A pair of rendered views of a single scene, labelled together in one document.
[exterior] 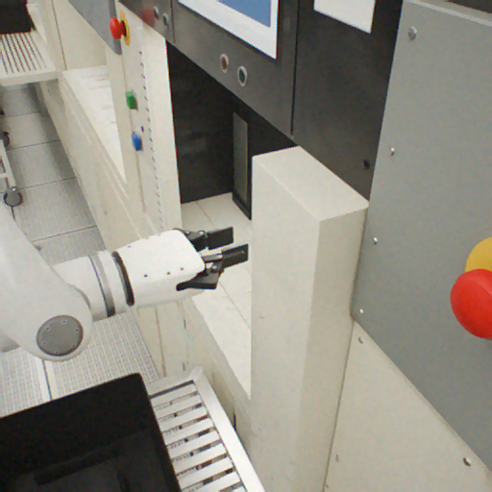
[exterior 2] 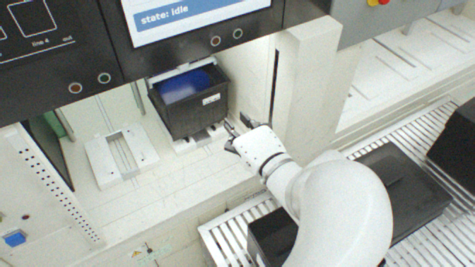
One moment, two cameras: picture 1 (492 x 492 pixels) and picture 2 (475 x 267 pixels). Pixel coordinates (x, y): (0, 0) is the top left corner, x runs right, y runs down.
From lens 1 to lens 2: 0.87 m
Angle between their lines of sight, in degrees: 65
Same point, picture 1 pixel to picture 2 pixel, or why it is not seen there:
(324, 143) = (304, 15)
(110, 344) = not seen: outside the picture
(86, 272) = (291, 164)
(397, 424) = (338, 68)
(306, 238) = (334, 38)
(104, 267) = (285, 157)
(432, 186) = not seen: outside the picture
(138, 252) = (261, 151)
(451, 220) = not seen: outside the picture
